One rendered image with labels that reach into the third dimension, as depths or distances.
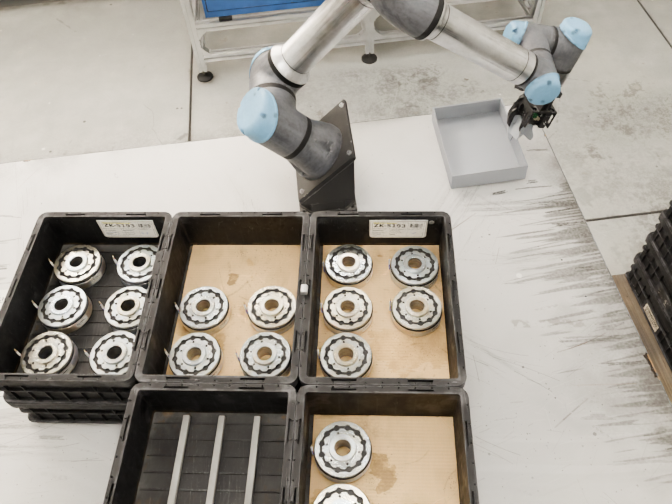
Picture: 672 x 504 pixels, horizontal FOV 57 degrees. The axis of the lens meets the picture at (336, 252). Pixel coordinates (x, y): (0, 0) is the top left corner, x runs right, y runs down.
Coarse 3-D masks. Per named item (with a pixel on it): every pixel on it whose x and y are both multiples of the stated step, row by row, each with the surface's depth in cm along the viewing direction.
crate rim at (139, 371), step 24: (192, 216) 134; (216, 216) 133; (240, 216) 133; (264, 216) 133; (288, 216) 133; (168, 240) 130; (168, 264) 127; (144, 336) 117; (144, 360) 114; (288, 384) 110
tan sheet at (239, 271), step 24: (192, 264) 138; (216, 264) 138; (240, 264) 138; (264, 264) 138; (288, 264) 137; (192, 288) 135; (240, 288) 134; (288, 288) 134; (240, 312) 131; (216, 336) 127; (240, 336) 127; (288, 336) 127; (192, 360) 124
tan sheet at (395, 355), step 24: (384, 264) 136; (336, 288) 133; (360, 288) 133; (384, 288) 133; (432, 288) 132; (384, 312) 129; (360, 336) 126; (384, 336) 126; (408, 336) 126; (432, 336) 125; (384, 360) 123; (408, 360) 122; (432, 360) 122
